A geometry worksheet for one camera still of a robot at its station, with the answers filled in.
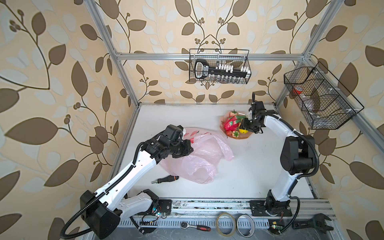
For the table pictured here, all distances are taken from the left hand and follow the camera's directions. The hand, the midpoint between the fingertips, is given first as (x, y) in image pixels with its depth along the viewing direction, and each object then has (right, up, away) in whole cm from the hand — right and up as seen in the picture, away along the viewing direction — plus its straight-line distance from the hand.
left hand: (195, 149), depth 73 cm
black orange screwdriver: (-15, -19, +10) cm, 26 cm away
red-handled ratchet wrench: (-5, -35, -3) cm, 36 cm away
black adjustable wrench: (+57, -34, -3) cm, 67 cm away
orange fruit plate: (+19, +14, +32) cm, 40 cm away
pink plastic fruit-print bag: (+2, -7, -5) cm, 8 cm away
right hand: (+31, +8, +22) cm, 39 cm away
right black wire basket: (+64, +22, 0) cm, 68 cm away
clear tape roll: (+18, -36, -4) cm, 40 cm away
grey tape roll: (+27, -36, -2) cm, 46 cm away
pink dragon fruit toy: (+23, +12, +24) cm, 35 cm away
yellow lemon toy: (+29, +7, +19) cm, 36 cm away
